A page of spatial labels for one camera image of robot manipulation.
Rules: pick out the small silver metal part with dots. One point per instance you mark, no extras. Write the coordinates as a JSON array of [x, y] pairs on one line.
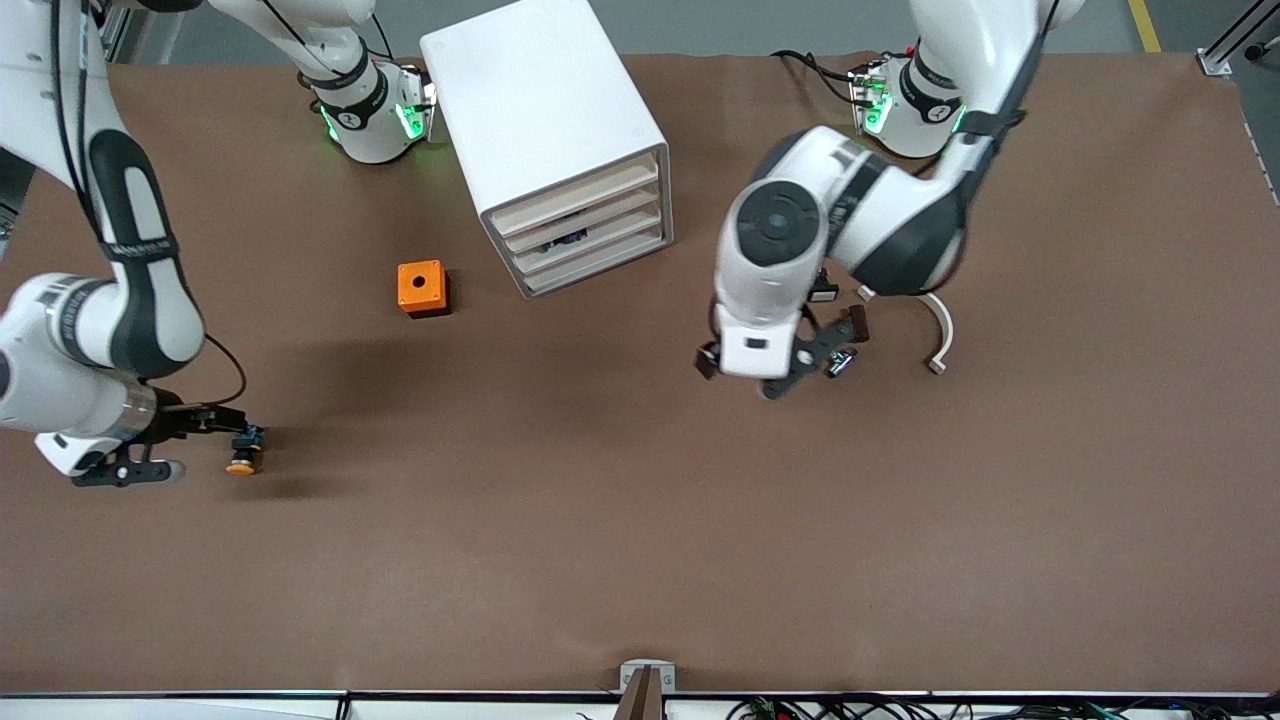
[[841, 364]]

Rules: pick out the orange push button switch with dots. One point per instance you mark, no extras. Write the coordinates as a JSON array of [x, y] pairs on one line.
[[244, 455]]

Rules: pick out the dark brown cylindrical part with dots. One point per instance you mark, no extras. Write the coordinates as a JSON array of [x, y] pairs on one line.
[[858, 322]]

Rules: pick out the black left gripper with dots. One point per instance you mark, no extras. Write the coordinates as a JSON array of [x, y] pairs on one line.
[[822, 293]]

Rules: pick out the small dark electronic part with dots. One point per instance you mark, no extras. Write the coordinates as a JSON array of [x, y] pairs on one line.
[[565, 241]]

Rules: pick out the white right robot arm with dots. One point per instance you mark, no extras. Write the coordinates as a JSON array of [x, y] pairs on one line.
[[140, 300]]

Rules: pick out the grey metal bracket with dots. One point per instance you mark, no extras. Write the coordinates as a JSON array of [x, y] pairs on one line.
[[632, 672]]

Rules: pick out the brown table cover sheet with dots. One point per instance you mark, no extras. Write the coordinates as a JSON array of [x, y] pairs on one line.
[[500, 500]]

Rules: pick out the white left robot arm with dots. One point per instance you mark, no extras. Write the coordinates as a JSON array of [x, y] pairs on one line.
[[790, 230]]

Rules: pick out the brown pole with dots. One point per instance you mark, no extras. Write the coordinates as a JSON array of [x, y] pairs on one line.
[[642, 700]]

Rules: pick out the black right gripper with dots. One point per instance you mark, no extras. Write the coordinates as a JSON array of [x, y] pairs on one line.
[[187, 421]]

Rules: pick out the orange square box with hole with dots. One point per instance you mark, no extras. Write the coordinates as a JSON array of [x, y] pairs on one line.
[[422, 290]]

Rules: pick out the aluminium frame profile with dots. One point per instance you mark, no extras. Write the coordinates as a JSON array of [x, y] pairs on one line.
[[118, 25], [1225, 50]]

